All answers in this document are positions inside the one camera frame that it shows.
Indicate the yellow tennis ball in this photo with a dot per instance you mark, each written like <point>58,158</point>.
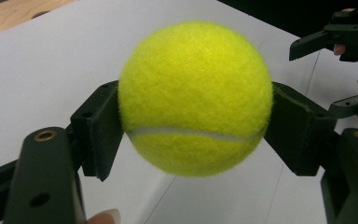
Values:
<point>195,93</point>

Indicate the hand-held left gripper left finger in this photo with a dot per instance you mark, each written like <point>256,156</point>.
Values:
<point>101,130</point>

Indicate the wooden table edge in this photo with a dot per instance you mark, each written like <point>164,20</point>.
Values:
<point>15,15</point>

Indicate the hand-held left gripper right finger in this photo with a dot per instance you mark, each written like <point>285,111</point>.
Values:
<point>298,137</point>

